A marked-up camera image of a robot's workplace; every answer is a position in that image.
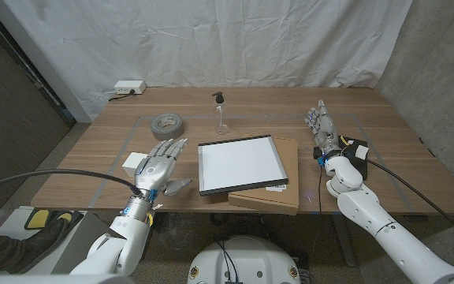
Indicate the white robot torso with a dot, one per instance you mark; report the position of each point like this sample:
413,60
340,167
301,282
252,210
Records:
243,260

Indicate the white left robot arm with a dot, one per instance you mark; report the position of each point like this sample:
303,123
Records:
124,244

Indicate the white power outlet box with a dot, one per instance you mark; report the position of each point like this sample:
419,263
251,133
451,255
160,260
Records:
129,87

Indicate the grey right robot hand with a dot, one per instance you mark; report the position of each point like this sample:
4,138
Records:
325,130

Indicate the dark person shoe and leg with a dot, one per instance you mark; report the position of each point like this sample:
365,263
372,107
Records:
14,248

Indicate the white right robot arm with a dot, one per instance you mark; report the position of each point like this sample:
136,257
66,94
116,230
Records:
388,232

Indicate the small white cube box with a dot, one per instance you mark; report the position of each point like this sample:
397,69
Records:
132,161

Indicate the grey duct tape roll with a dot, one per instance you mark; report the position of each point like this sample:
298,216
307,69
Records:
160,133

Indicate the yellow black foot pedal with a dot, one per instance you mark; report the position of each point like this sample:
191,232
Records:
37,219

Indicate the white cloth backdrop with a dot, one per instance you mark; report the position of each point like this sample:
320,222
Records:
211,39

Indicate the small black-framed whiteboard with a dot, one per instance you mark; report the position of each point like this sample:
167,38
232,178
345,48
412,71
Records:
239,163

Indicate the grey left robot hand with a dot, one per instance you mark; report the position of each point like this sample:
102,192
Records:
154,173

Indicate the flat brown cardboard box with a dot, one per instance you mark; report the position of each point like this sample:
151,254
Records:
291,165

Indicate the small black box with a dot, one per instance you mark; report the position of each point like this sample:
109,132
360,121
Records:
354,143

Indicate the clear pump spray bottle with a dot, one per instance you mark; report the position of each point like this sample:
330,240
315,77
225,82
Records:
221,118

